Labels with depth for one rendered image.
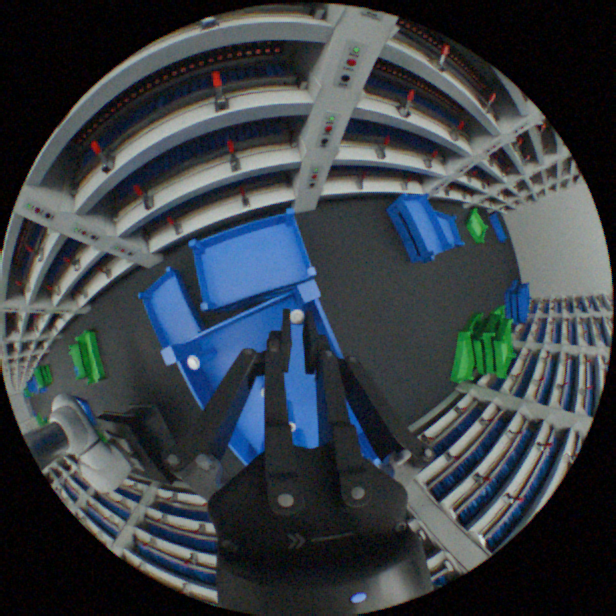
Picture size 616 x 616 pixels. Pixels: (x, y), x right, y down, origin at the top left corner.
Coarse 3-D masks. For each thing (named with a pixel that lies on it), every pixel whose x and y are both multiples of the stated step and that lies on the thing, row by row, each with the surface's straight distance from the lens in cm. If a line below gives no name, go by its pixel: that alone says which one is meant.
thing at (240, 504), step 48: (240, 480) 8; (384, 480) 9; (240, 528) 8; (288, 528) 8; (336, 528) 8; (384, 528) 9; (240, 576) 7; (288, 576) 6; (336, 576) 6; (384, 576) 6
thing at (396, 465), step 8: (392, 456) 11; (400, 456) 10; (408, 456) 10; (384, 464) 11; (392, 464) 11; (400, 464) 11; (408, 464) 11; (392, 472) 11; (400, 472) 11; (408, 472) 11; (416, 472) 11; (400, 480) 10; (408, 480) 11
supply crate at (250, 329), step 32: (256, 320) 26; (320, 320) 23; (192, 352) 26; (224, 352) 28; (192, 384) 26; (256, 384) 28; (288, 384) 28; (256, 416) 31; (352, 416) 33; (256, 448) 35
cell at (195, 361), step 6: (210, 348) 27; (192, 354) 23; (198, 354) 23; (204, 354) 24; (210, 354) 26; (216, 354) 28; (192, 360) 23; (198, 360) 22; (204, 360) 24; (210, 360) 26; (192, 366) 23; (198, 366) 23
